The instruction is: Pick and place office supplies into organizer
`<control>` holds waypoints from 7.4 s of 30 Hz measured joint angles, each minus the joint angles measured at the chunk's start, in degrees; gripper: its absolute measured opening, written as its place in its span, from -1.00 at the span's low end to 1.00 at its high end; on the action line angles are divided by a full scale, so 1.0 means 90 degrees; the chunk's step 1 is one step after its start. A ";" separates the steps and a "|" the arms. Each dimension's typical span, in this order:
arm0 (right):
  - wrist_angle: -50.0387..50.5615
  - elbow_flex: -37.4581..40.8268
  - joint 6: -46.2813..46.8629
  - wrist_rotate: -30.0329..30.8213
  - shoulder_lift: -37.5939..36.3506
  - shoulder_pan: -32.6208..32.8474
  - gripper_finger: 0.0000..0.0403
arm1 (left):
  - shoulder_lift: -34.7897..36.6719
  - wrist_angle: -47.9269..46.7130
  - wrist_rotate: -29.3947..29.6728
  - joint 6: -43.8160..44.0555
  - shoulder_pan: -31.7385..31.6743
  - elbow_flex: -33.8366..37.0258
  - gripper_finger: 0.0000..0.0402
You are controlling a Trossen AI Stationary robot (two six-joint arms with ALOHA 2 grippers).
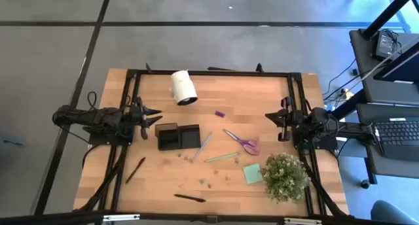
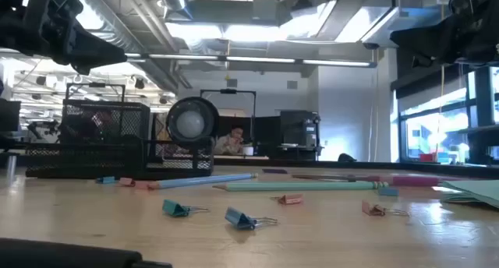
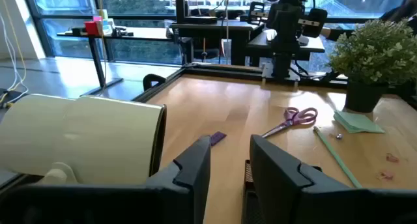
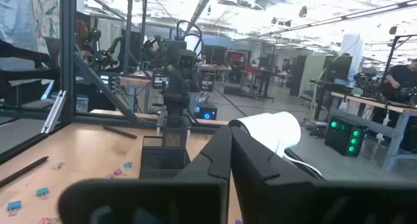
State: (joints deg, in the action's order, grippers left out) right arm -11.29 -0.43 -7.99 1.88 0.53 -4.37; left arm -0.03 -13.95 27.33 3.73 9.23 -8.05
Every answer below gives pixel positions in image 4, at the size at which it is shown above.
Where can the black mesh desk organizer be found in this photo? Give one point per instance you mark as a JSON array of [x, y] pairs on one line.
[[163, 159]]

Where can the person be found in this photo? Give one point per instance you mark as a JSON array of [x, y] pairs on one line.
[[402, 77]]

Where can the black computer tower green lights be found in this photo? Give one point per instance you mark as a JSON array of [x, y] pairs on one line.
[[342, 136]]

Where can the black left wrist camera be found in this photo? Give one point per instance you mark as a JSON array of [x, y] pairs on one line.
[[186, 59]]

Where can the black computer tower blue light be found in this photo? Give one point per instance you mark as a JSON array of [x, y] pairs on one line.
[[207, 115]]

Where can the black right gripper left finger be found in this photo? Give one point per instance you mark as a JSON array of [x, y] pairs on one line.
[[211, 165]]

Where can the black monitor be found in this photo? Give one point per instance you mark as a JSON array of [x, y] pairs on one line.
[[339, 67]]

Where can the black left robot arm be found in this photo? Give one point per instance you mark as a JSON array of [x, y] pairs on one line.
[[174, 103]]

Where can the black pen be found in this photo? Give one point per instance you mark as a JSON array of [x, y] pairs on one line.
[[120, 131], [24, 171]]

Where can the teal binder clip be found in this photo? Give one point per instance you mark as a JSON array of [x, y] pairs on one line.
[[42, 191]]

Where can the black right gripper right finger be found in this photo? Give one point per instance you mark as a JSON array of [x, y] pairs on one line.
[[260, 185]]

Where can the silver aluminium bar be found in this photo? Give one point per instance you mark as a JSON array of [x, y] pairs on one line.
[[53, 111]]

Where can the purple binder clip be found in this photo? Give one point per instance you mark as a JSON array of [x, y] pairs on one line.
[[238, 222]]

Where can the black background robot arm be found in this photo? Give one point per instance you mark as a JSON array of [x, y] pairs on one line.
[[104, 59]]

